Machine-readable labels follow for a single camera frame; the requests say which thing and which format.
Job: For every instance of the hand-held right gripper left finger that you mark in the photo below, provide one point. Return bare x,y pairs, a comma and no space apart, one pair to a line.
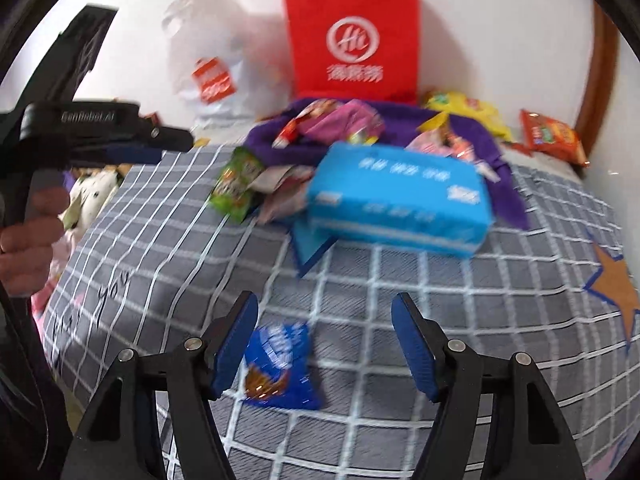
235,345

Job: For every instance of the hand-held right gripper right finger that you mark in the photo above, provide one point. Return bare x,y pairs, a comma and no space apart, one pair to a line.
412,340

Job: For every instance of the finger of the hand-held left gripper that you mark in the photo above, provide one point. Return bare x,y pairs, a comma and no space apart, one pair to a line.
120,156
170,139

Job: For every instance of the blue snack packet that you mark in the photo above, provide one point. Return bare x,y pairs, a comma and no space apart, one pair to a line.
280,360

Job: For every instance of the pink mushroom print snack packet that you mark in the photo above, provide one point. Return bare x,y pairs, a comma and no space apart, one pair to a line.
440,147

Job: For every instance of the yellow triangular snack packet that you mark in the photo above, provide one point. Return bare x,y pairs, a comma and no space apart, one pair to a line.
432,122

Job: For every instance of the person's left forearm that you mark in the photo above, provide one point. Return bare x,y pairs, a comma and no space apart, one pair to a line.
25,385

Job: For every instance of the person's left hand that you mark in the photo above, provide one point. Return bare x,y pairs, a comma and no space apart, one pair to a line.
30,250

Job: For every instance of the white plush toy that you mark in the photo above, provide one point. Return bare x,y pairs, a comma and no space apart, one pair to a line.
90,200

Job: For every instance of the grey grid blanket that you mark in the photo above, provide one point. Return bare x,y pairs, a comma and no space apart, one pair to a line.
400,285

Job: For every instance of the green snack packet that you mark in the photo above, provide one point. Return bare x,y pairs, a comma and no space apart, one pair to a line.
235,185

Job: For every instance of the purple towel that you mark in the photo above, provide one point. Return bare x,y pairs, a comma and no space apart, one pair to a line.
280,145

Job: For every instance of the white plastic bag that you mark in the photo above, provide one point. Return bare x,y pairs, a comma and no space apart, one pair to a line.
250,50

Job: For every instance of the blue flat box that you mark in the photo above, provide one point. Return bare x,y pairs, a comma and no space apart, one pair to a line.
310,250

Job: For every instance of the white pink snack packet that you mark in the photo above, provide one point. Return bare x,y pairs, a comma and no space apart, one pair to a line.
280,195

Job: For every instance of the red white snack packet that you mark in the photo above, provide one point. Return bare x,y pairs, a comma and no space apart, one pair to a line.
300,122

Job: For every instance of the blue tissue pack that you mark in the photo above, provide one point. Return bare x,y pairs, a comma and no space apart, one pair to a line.
400,195

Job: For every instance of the red paper bag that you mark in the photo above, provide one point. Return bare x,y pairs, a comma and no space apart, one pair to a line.
310,35

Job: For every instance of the magenta snack packet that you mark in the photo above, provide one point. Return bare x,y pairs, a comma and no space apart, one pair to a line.
345,122

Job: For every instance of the orange red snack packet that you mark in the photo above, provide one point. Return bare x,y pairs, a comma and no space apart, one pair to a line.
555,137

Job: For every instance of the brown wooden headboard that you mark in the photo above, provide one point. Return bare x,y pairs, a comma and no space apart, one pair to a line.
600,85

